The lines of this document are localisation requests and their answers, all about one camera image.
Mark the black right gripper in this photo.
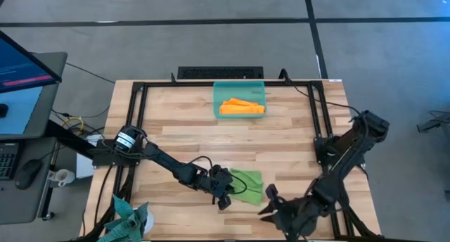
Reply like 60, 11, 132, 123
257, 184, 321, 241

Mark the green microfiber towel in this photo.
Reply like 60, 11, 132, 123
228, 168, 264, 206

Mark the orange microfiber towel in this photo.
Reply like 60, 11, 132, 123
219, 97, 266, 115

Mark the teal plastic basket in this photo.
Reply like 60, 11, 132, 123
212, 80, 267, 120

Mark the white plant pot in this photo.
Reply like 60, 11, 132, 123
140, 208, 155, 235

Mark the green artificial plant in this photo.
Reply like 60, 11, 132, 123
96, 194, 150, 242

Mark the black keyboard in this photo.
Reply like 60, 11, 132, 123
0, 142, 20, 182
176, 65, 264, 80

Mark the white box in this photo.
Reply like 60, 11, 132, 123
75, 133, 103, 179

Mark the white cup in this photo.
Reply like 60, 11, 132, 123
47, 168, 76, 188

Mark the black floor tripod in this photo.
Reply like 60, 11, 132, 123
416, 110, 450, 134

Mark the grey computer desk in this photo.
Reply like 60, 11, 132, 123
0, 51, 68, 225

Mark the blue-screen computer monitor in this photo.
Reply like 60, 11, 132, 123
0, 30, 63, 94

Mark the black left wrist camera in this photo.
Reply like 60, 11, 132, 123
223, 171, 236, 198

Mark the black left wrist camera cable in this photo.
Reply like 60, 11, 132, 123
191, 155, 249, 196

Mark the black aluminium table frame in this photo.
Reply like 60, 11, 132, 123
103, 79, 381, 242

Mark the yellow coiled cable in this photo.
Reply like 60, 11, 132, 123
60, 116, 86, 136

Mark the thin black floor cable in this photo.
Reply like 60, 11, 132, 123
65, 61, 116, 84

